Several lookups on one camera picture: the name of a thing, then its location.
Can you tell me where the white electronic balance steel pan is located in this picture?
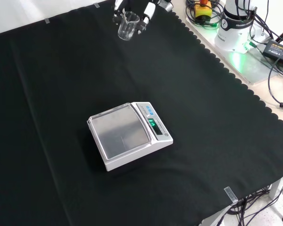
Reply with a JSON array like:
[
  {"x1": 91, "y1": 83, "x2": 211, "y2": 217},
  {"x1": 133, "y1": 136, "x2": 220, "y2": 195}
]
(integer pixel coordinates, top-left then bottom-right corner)
[{"x1": 86, "y1": 101, "x2": 174, "y2": 172}]

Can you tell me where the clear cloth clip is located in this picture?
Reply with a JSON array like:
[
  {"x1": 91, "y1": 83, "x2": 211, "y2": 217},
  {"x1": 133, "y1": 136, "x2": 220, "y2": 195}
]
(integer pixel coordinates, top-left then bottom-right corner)
[{"x1": 224, "y1": 186, "x2": 239, "y2": 204}]

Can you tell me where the white table leg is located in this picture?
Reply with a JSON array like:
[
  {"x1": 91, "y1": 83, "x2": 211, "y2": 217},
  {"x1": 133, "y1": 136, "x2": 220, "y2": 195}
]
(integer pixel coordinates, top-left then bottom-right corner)
[{"x1": 269, "y1": 177, "x2": 283, "y2": 201}]

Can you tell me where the black cable bundle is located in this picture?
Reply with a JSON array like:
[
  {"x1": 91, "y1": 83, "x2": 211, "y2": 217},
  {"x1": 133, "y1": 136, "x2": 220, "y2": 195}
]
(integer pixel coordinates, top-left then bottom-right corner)
[{"x1": 223, "y1": 185, "x2": 283, "y2": 226}]

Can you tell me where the grey metal base plate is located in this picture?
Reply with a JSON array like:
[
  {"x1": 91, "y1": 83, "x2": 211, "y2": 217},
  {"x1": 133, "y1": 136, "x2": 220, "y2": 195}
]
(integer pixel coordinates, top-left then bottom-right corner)
[{"x1": 228, "y1": 30, "x2": 283, "y2": 85}]

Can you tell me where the black coiled cable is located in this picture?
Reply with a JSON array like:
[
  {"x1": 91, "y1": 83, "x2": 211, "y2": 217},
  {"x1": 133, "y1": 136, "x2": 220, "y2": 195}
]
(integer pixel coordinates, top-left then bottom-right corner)
[{"x1": 267, "y1": 55, "x2": 283, "y2": 109}]

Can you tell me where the black bench cloth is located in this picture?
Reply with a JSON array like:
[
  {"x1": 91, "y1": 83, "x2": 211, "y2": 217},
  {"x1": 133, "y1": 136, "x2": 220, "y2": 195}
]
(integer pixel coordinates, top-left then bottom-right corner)
[{"x1": 0, "y1": 0, "x2": 283, "y2": 226}]

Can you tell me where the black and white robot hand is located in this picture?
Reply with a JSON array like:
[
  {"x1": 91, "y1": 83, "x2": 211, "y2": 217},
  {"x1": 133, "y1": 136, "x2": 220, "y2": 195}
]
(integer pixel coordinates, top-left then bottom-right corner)
[{"x1": 112, "y1": 0, "x2": 160, "y2": 36}]

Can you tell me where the black power adapter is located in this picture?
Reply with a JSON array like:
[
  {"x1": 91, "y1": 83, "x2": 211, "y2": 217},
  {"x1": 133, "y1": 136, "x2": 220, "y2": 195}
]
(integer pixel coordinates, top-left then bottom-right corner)
[{"x1": 261, "y1": 39, "x2": 283, "y2": 64}]

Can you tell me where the clear glass beaker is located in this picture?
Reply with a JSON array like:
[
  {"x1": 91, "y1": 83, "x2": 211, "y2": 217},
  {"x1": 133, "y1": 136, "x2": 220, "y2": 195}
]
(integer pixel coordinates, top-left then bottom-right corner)
[{"x1": 117, "y1": 11, "x2": 141, "y2": 41}]

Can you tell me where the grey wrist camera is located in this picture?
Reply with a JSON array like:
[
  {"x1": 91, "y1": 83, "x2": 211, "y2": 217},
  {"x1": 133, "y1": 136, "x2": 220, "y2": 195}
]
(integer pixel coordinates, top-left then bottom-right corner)
[{"x1": 157, "y1": 0, "x2": 174, "y2": 11}]

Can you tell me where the yellow stop button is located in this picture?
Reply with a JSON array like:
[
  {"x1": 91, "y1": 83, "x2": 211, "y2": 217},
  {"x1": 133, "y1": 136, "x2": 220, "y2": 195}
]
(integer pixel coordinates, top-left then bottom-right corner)
[{"x1": 194, "y1": 0, "x2": 213, "y2": 20}]

